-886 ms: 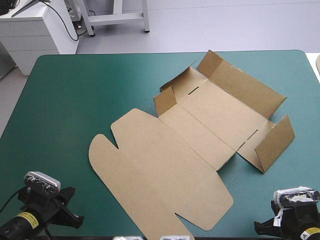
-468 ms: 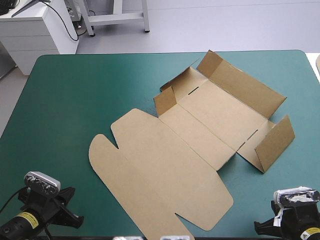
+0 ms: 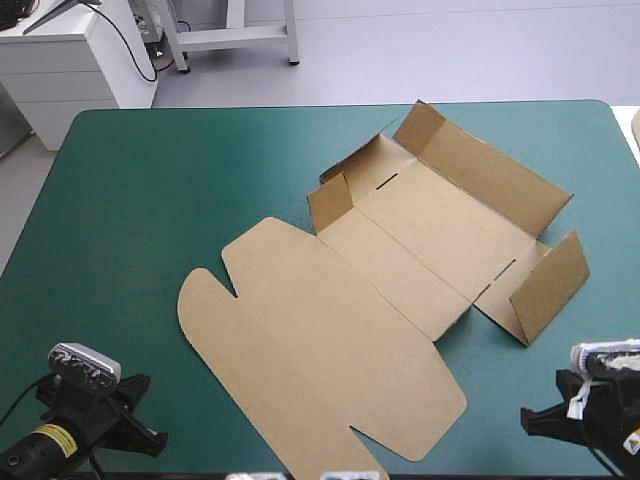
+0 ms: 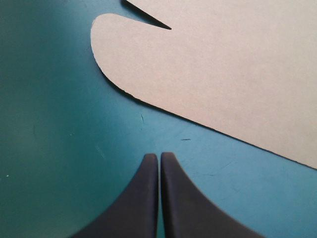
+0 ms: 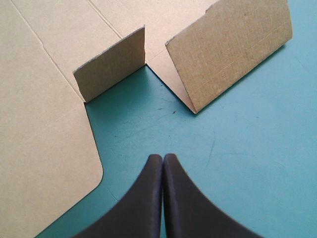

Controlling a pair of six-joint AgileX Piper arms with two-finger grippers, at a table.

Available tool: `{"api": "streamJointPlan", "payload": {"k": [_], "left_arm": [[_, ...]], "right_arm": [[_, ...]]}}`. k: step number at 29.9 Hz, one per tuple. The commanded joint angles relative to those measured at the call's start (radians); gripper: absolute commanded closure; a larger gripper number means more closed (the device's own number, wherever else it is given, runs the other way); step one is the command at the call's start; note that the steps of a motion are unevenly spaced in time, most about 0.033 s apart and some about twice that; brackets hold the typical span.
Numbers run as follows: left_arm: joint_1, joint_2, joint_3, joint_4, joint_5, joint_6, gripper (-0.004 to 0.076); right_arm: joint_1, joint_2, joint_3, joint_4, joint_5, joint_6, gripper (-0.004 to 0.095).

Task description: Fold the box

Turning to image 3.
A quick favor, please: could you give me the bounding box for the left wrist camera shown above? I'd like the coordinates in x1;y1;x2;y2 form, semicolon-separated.
47;342;123;393

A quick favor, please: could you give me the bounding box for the white cabinet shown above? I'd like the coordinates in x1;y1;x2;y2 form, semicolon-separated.
0;8;160;152

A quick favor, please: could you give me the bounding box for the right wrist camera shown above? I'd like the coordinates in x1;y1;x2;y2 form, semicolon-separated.
569;338;640;375

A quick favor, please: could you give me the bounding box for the thin black power cable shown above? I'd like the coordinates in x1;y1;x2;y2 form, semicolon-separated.
92;5;159;84

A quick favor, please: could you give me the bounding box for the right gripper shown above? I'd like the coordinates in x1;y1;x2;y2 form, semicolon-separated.
519;368;626;454

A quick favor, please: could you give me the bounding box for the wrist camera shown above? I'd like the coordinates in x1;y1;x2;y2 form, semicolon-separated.
47;342;123;393
569;338;640;375

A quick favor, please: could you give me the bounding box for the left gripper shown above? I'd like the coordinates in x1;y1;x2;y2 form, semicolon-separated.
35;372;169;458

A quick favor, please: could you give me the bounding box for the white metal table frame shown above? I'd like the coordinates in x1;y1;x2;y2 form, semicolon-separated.
163;0;302;75

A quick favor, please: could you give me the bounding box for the brown cardboard box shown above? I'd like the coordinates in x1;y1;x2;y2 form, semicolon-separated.
176;98;592;480

